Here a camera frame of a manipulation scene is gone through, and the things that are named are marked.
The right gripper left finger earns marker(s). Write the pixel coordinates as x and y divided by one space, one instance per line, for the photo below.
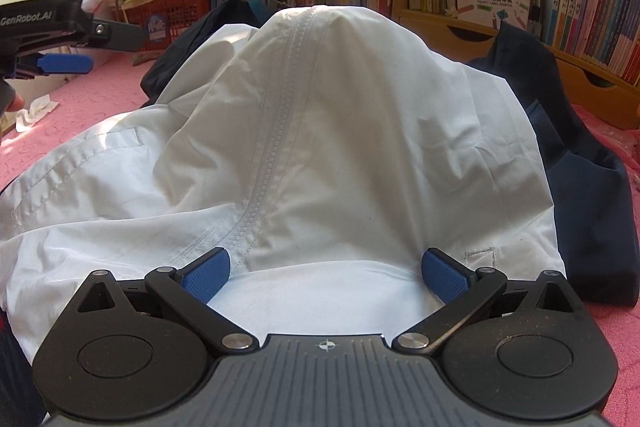
184 295

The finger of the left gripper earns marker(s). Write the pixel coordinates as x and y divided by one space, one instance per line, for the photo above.
64 64
115 36

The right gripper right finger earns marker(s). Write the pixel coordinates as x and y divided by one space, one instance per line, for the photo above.
466 297

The navy white jacket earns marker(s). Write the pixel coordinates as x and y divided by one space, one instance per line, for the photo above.
325 151

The person left hand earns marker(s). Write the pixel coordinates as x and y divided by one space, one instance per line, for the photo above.
10 101

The pink embossed table mat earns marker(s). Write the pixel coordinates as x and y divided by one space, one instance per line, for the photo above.
114 88

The red plastic crate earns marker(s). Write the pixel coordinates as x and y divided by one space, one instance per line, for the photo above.
163 21

